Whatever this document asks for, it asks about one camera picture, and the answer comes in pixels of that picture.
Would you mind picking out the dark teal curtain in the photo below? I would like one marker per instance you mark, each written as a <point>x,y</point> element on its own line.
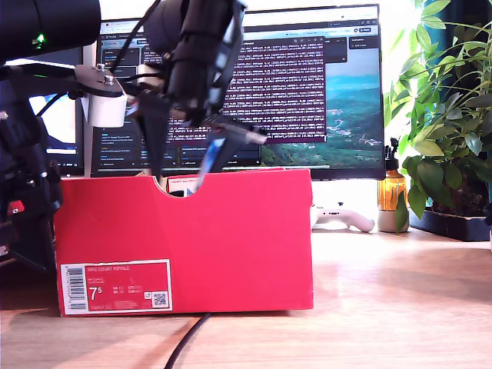
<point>469,11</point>

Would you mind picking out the large black computer monitor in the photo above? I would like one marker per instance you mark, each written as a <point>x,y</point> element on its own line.
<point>346,96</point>

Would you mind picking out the green leafy houseplant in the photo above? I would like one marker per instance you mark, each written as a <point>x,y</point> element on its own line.
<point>442,169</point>

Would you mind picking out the amber pump bottle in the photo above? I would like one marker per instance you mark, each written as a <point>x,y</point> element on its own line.
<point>390,192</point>

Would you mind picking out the red cardboard shoebox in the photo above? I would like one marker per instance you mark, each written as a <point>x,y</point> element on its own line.
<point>211,246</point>

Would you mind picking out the small black computer monitor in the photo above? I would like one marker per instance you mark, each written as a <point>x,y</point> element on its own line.
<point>65,127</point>

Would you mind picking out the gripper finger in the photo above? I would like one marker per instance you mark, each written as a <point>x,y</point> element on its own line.
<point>155,130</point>
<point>219,153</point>
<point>30,238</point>

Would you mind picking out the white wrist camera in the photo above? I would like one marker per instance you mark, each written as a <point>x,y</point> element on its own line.
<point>105,111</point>

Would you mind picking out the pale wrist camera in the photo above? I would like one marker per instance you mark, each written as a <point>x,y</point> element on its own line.
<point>148,77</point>

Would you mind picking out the pale grey pot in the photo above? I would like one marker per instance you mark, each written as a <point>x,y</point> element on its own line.
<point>386,223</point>

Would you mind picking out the white game controller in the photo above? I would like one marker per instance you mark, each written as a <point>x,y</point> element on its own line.
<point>357,223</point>

